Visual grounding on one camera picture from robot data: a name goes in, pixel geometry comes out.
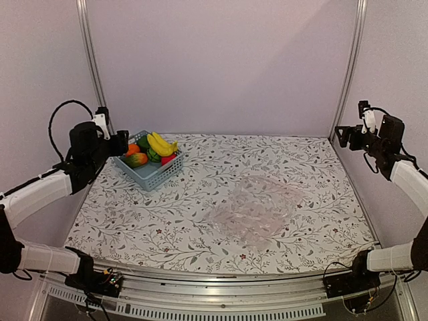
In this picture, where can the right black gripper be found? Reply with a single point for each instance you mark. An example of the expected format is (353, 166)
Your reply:
(356, 130)

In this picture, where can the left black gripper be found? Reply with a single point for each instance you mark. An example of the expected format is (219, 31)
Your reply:
(120, 142)

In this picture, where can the green toy watermelon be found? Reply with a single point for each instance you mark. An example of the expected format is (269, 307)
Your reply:
(153, 156)

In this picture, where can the blue plastic basket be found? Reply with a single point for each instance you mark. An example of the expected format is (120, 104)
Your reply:
(150, 175)

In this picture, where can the red toy apple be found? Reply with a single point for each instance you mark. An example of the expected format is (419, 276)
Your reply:
(166, 159)

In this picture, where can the clear zip top bag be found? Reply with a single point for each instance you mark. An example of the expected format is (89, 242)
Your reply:
(255, 211)

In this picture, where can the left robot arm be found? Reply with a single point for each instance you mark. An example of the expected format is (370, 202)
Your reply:
(90, 147)

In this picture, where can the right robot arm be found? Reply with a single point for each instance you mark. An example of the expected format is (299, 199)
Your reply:
(400, 168)

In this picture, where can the orange toy fruit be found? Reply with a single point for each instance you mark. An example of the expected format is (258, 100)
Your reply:
(132, 149)

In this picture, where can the green orange toy mango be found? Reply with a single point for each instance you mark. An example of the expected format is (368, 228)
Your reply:
(135, 160)

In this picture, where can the yellow toy banana bunch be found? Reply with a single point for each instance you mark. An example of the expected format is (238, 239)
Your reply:
(160, 146)

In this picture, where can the floral tablecloth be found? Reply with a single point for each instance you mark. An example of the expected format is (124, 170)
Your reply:
(182, 225)

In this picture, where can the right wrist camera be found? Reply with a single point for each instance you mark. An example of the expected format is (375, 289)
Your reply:
(366, 113)

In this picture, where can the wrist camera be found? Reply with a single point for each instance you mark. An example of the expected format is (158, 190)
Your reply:
(101, 119)
(366, 113)

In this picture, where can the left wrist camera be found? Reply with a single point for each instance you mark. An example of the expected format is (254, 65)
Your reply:
(101, 119)

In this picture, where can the right aluminium frame post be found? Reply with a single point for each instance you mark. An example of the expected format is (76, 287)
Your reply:
(357, 35)

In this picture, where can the aluminium frame post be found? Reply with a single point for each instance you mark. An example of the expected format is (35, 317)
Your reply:
(84, 21)
(357, 35)

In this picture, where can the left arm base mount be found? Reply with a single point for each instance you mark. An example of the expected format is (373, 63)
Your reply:
(89, 280)

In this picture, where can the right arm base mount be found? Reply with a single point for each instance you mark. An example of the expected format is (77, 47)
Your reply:
(357, 279)

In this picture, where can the left aluminium frame post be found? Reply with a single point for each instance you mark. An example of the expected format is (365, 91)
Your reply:
(84, 21)

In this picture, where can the aluminium front rail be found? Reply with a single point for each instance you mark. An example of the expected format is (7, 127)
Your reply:
(157, 294)

